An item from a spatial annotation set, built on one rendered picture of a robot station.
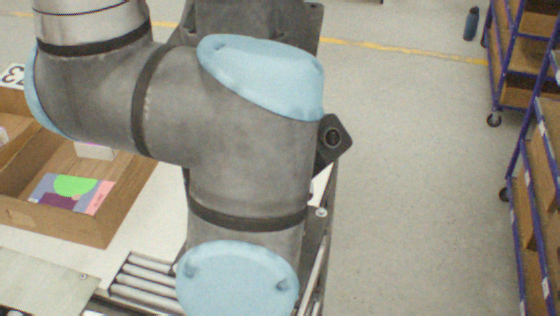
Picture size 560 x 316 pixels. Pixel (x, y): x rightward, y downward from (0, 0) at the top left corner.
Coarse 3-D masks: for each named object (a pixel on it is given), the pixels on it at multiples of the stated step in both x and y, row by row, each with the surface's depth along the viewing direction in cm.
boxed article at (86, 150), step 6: (78, 144) 123; (84, 144) 123; (90, 144) 123; (78, 150) 125; (84, 150) 124; (90, 150) 124; (96, 150) 123; (102, 150) 123; (108, 150) 123; (114, 150) 125; (78, 156) 126; (84, 156) 125; (90, 156) 125; (96, 156) 125; (102, 156) 124; (108, 156) 124; (114, 156) 125
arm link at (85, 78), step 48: (48, 0) 34; (96, 0) 34; (144, 0) 38; (48, 48) 36; (96, 48) 36; (144, 48) 38; (48, 96) 39; (96, 96) 37; (144, 96) 36; (96, 144) 42; (144, 144) 38
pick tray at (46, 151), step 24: (24, 144) 115; (48, 144) 124; (72, 144) 130; (24, 168) 116; (48, 168) 123; (72, 168) 123; (96, 168) 122; (120, 168) 123; (144, 168) 118; (0, 192) 108; (24, 192) 116; (120, 192) 107; (0, 216) 107; (24, 216) 104; (48, 216) 102; (72, 216) 100; (96, 216) 99; (120, 216) 109; (72, 240) 105; (96, 240) 103
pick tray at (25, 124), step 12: (0, 96) 138; (12, 96) 136; (24, 96) 135; (0, 108) 141; (12, 108) 139; (24, 108) 137; (0, 120) 138; (12, 120) 138; (24, 120) 138; (36, 120) 123; (12, 132) 133; (24, 132) 120; (12, 144) 116; (0, 156) 113; (12, 156) 117; (0, 168) 114
